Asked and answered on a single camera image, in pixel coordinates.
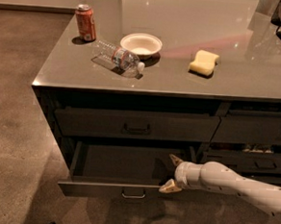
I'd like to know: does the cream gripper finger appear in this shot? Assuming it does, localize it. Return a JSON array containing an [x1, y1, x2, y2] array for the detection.
[[159, 179, 182, 194], [169, 154, 183, 166]]

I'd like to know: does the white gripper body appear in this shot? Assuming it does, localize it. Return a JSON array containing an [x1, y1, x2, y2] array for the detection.
[[174, 162, 203, 189]]

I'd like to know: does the grey drawer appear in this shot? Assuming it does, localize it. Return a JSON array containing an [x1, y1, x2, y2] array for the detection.
[[212, 114, 281, 146], [201, 150, 281, 174], [55, 107, 219, 142], [59, 141, 193, 202]]

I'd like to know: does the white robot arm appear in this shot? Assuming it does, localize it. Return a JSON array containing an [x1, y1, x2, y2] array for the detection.
[[159, 154, 281, 220]]

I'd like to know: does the dark grey counter cabinet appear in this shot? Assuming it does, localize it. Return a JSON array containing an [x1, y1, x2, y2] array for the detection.
[[33, 0, 281, 187]]

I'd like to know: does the yellow sponge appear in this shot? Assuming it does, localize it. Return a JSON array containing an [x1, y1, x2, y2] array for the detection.
[[189, 50, 219, 76]]

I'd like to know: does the clear plastic water bottle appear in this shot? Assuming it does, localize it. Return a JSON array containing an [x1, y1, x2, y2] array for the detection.
[[92, 39, 144, 78]]

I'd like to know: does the white paper bowl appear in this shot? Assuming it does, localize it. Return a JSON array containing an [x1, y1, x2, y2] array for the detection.
[[120, 33, 163, 60]]

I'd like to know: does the orange soda can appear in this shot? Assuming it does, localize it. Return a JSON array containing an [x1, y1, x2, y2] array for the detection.
[[75, 4, 96, 42]]

